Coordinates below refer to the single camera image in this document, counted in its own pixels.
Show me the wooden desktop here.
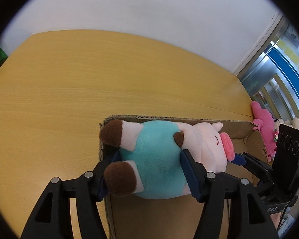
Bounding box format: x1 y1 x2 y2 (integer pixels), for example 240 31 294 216
0 29 256 239

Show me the glass door metal frame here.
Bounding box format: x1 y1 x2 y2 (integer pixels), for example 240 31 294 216
234 12 299 130

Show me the pink pig plush teal shirt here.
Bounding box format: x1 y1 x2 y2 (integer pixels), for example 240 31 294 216
99 119 236 200

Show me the person's right forearm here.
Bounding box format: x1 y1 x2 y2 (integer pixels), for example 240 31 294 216
271 210 296 234

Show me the white plush toy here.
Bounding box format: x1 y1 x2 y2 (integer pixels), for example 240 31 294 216
273 118 291 130

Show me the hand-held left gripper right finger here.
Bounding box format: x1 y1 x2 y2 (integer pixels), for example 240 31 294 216
180 149 279 239

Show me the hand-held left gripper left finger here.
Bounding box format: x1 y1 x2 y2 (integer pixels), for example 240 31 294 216
20 151 121 239

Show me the bright pink plush toy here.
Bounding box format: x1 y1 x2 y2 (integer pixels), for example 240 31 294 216
250 101 279 162

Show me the large cardboard box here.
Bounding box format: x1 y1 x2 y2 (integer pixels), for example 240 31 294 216
98 115 279 239

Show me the blue door banner strip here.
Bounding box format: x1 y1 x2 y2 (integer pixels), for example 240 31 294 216
267 47 299 119

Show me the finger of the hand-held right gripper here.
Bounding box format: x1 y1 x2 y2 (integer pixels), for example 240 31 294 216
233 151 274 187

